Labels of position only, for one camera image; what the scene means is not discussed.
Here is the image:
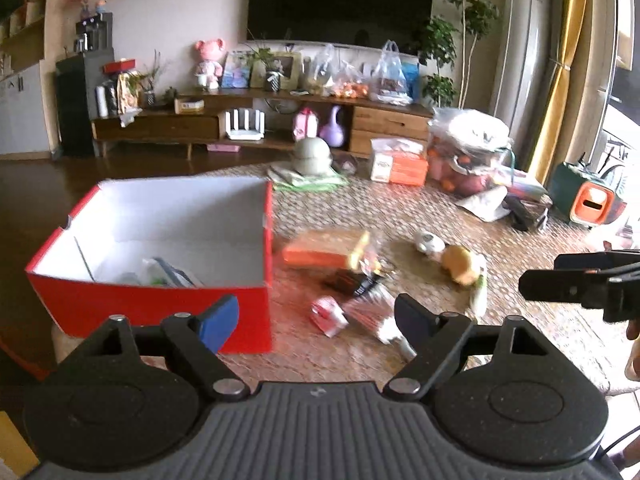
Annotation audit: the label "white printed plastic bag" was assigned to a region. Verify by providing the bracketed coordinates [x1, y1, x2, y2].
[93, 257, 204, 288]

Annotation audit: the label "person's hand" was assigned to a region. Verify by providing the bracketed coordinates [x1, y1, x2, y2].
[625, 320, 640, 382]

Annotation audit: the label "green orange radio box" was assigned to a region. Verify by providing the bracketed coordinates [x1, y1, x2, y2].
[547, 162, 627, 226]

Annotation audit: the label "yellow round fruit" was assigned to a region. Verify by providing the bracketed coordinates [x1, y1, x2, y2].
[440, 245, 483, 287]

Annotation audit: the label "red cardboard box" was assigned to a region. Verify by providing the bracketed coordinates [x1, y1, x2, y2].
[25, 176, 273, 353]

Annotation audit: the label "cotton swabs pack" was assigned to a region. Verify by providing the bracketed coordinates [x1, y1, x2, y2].
[342, 284, 416, 362]

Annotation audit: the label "small white figurine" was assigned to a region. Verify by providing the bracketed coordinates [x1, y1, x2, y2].
[414, 230, 446, 257]

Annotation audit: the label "large bag of fruit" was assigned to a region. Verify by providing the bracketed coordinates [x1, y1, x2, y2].
[426, 107, 515, 197]

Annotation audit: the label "black snack packet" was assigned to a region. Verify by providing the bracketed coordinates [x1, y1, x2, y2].
[323, 270, 384, 298]

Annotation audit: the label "pink white tube package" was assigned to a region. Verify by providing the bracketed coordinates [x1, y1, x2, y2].
[310, 296, 348, 338]

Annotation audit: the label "orange bread bag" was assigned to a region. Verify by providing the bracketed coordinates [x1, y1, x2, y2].
[282, 229, 371, 270]

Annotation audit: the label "white standing air conditioner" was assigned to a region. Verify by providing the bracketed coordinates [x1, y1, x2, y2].
[489, 0, 551, 162]

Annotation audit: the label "orange white tissue box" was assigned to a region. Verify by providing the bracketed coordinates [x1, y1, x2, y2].
[369, 138, 428, 186]

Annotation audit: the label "folded green cloth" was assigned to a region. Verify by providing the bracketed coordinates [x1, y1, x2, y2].
[266, 162, 348, 192]

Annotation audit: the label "clear bag dark contents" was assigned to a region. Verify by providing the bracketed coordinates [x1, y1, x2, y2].
[369, 40, 412, 106]

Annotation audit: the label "white router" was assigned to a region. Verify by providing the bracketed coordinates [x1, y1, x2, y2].
[222, 108, 266, 141]

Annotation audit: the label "yellow curtain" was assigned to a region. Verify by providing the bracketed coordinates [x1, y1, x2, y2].
[527, 0, 587, 183]

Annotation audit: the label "purple gourd vase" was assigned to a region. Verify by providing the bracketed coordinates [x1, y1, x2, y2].
[319, 105, 345, 148]

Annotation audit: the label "wooden tv console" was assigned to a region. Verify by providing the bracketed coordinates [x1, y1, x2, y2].
[92, 89, 431, 157]

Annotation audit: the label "black cabinet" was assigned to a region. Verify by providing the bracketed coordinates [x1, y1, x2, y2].
[55, 12, 114, 156]

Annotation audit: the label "potted green tree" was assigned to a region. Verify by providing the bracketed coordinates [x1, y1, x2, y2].
[418, 0, 499, 108]

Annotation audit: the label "pink teddy bear toy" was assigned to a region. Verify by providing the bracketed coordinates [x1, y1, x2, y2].
[194, 38, 226, 92]

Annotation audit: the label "clear bag with oranges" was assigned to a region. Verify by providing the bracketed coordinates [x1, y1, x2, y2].
[305, 44, 369, 99]

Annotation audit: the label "black television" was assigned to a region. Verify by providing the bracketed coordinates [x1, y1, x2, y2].
[247, 0, 433, 55]

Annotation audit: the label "picture frame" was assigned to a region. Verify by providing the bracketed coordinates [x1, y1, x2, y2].
[250, 51, 303, 91]

